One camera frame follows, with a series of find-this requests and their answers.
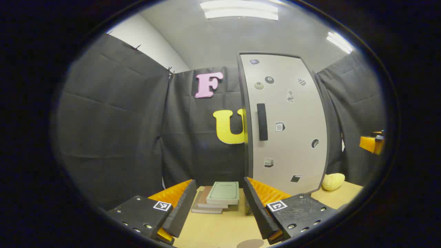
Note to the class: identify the black backdrop cloth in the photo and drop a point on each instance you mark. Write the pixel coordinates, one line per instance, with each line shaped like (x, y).
(117, 131)

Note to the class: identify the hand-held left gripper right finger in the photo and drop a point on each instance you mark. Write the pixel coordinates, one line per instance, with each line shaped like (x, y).
(258, 213)

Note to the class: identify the white cabinet door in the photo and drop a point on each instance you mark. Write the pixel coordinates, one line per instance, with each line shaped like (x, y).
(293, 155)

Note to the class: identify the ceiling light panel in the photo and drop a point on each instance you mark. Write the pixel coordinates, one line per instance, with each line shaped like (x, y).
(339, 42)
(239, 9)

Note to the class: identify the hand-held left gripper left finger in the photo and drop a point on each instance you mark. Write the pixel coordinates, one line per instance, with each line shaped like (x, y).
(181, 210)

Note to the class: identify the green notebook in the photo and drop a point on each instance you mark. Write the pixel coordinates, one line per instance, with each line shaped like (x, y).
(223, 193)

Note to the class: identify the brown book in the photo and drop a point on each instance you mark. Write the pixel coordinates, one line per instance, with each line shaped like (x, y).
(204, 198)
(206, 211)

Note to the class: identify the grey cabinet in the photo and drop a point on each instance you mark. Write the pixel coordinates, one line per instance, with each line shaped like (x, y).
(247, 155)

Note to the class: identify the yellow bun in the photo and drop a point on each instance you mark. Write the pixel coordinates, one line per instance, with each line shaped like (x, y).
(332, 181)

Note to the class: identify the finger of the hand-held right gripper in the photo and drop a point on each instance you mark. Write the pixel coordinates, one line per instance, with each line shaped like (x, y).
(370, 143)

